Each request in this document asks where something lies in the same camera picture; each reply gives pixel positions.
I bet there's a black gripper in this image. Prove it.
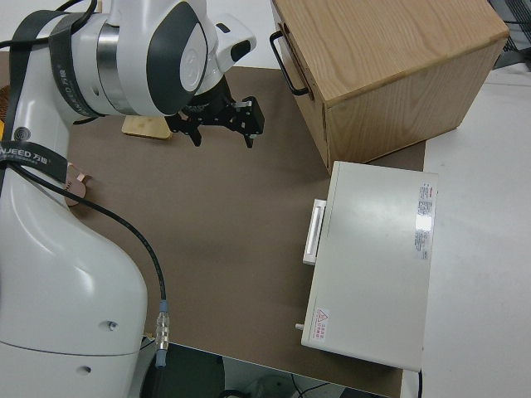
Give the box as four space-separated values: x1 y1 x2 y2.
168 80 266 149

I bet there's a pink mug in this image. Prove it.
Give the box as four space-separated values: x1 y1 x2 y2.
64 163 93 208

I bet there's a wooden mug tree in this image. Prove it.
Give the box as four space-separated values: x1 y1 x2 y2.
121 114 173 141

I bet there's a wooden cabinet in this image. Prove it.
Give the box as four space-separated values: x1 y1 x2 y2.
269 0 510 167

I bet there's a white toaster oven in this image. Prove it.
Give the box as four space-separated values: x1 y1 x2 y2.
295 160 440 372

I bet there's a grey round floor object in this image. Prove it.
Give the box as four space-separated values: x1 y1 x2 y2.
244 371 300 398

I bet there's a black cabinet handle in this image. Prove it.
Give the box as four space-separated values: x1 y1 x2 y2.
269 31 311 97

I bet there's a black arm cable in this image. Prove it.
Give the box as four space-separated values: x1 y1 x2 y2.
0 159 172 370

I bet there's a black wire mesh rack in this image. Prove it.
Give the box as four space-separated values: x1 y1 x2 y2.
493 0 531 74

